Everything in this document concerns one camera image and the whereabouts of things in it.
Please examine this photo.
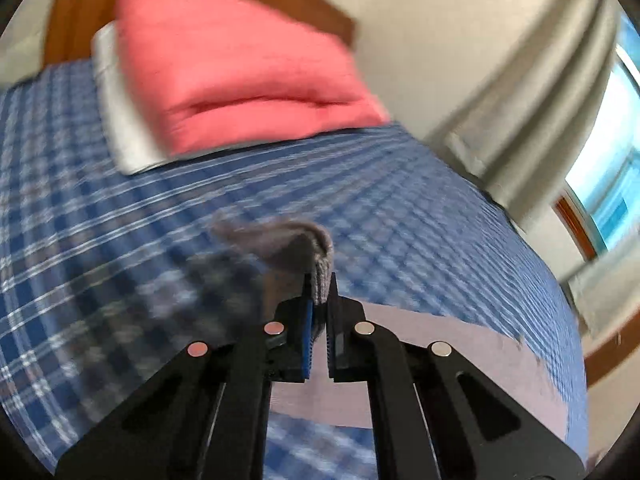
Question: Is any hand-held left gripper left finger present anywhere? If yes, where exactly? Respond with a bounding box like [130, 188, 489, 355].
[54, 271, 316, 480]

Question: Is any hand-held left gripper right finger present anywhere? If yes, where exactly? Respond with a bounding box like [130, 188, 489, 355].
[326, 271, 587, 480]

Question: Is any grey towel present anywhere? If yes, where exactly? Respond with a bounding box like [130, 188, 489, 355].
[210, 215, 572, 432]

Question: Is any blue plaid bed sheet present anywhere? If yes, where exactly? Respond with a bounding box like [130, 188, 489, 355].
[0, 57, 591, 480]

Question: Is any grey pillow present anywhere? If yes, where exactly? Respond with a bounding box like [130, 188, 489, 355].
[91, 21, 173, 177]

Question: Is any folded red blanket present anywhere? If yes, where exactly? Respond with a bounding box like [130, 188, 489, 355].
[114, 0, 392, 157]

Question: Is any beige curtain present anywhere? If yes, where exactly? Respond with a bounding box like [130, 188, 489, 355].
[420, 0, 632, 233]

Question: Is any wooden headboard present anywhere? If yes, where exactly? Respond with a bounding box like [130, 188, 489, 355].
[42, 0, 359, 67]

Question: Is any window with wooden frame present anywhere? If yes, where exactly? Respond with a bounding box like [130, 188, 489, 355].
[552, 15, 640, 263]

